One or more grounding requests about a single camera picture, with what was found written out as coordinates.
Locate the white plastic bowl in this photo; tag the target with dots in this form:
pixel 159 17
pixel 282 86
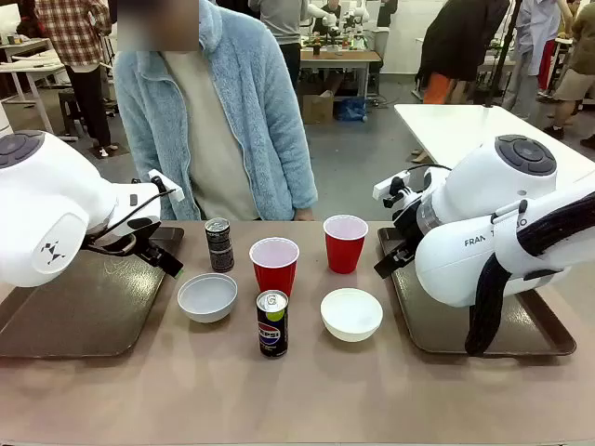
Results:
pixel 351 316

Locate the person in blue fleece jacket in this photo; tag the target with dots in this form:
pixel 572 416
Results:
pixel 218 139

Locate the brown cardboard box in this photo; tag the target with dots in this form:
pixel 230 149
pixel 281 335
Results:
pixel 317 109

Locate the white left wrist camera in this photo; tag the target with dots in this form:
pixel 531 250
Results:
pixel 167 187

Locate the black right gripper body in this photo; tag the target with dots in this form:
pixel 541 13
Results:
pixel 410 227

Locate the person's left hand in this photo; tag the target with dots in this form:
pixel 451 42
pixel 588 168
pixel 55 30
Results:
pixel 305 215

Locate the red plastic cup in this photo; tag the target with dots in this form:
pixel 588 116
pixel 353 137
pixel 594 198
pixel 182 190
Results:
pixel 274 271
pixel 345 248

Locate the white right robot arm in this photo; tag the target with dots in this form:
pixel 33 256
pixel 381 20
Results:
pixel 483 195

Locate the bystander black jacket orange trousers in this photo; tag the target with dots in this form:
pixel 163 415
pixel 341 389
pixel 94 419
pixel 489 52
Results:
pixel 460 42

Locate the bystander in pale blue shirt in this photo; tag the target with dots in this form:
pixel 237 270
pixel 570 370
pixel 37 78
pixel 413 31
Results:
pixel 534 42

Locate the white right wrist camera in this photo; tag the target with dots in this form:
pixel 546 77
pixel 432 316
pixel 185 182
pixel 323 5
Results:
pixel 388 185

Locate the person's right forearm blue sleeve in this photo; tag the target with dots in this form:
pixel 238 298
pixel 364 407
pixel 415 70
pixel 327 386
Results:
pixel 135 153

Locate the bystander in grey shirt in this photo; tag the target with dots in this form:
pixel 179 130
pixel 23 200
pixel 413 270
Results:
pixel 283 32

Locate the person's left forearm blue sleeve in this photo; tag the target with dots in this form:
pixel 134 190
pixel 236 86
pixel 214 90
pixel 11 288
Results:
pixel 297 176

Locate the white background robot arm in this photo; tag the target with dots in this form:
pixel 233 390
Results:
pixel 346 16

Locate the black coffee can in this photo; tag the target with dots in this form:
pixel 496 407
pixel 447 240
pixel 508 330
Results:
pixel 219 248

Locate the wooden top workbench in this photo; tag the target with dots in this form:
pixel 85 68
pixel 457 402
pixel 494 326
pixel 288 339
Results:
pixel 339 56

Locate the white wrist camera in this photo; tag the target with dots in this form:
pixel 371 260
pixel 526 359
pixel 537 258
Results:
pixel 388 185
pixel 167 187

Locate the white office desk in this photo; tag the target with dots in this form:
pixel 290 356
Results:
pixel 28 60

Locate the pale grey plastic bowl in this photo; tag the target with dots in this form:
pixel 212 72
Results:
pixel 207 297

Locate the black stool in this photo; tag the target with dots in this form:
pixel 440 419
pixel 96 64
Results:
pixel 70 109

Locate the dark brown plastic tray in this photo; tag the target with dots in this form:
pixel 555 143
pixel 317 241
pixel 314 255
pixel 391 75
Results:
pixel 446 325
pixel 93 306

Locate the black Pepsi can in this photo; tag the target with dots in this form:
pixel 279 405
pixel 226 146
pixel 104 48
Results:
pixel 272 325

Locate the white side table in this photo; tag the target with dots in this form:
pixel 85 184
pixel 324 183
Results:
pixel 465 130

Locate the black tripod pole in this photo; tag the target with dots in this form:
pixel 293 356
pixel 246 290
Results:
pixel 504 46

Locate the blue plastic bag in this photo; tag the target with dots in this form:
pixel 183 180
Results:
pixel 351 110

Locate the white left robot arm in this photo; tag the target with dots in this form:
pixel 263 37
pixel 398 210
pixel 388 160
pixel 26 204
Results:
pixel 46 209

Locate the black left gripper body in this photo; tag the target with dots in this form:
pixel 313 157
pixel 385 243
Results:
pixel 141 227

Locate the bystander in khaki shorts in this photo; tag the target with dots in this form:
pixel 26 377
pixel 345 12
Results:
pixel 578 69

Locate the bystander in plaid shirt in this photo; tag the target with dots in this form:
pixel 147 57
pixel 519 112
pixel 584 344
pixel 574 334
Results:
pixel 74 42

